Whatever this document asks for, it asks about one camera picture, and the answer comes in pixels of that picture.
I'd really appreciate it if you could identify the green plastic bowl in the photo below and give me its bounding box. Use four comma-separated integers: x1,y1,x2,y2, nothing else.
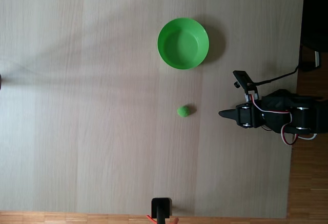
157,17,210,70

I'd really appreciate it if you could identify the black clamp stand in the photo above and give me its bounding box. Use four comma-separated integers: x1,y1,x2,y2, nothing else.
151,197,172,224

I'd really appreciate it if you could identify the green pompom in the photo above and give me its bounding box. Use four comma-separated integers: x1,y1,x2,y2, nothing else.
176,105,192,118

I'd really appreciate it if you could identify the orange cable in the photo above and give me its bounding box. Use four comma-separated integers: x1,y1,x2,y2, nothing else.
146,214,179,224

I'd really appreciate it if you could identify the black camera cable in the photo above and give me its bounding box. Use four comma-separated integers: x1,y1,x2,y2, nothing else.
252,46,303,85

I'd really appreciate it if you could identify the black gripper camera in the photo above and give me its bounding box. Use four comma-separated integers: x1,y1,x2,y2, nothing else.
232,70,258,99

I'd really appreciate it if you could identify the red white servo cable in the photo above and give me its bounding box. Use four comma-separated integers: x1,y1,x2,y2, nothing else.
244,93,318,146

